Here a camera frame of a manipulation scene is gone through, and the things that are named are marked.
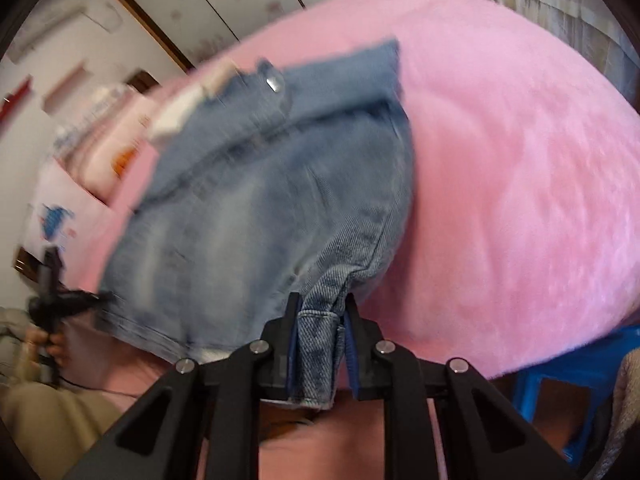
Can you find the pink folded quilt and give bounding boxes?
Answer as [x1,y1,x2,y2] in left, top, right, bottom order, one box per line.
[65,95,161,201]

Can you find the grey fleece cloth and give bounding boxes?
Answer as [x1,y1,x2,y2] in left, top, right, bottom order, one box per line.
[585,350,640,480]

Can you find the black cable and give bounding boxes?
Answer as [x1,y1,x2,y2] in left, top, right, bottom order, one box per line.
[60,379,147,400]

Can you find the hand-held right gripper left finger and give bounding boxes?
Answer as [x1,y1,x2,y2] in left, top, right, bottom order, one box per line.
[65,292,301,480]

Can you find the dark wooden headboard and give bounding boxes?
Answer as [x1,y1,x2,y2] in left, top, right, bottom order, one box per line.
[125,71,161,93]

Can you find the pink wall shelf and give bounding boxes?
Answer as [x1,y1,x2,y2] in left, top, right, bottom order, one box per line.
[42,60,87,112]

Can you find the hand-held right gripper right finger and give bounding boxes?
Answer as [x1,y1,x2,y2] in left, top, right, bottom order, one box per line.
[342,292,581,480]

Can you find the person's pink garment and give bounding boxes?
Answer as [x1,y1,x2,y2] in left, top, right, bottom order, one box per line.
[195,395,451,480]

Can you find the person's beige trousers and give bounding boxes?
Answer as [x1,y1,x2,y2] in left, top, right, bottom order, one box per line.
[0,385,123,480]

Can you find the blue plastic stool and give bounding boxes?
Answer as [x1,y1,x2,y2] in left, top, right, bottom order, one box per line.
[510,325,640,463]

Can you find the pink printed pillow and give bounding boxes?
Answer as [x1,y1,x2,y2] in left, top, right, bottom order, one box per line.
[27,160,121,281]

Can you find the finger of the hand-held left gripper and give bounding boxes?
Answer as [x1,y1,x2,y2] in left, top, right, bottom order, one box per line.
[61,290,116,313]

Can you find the blue denim jacket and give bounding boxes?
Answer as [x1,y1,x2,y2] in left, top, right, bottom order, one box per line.
[95,37,416,408]

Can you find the pink bed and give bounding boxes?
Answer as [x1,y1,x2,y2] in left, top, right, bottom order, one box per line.
[65,0,640,381]

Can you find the floral folded quilt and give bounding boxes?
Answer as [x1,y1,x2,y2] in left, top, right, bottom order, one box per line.
[52,85,133,161]

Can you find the floral sliding door wardrobe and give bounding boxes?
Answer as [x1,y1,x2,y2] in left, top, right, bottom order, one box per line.
[105,0,391,71]

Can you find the person's left hand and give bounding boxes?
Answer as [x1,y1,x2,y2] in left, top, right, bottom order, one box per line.
[25,327,69,367]

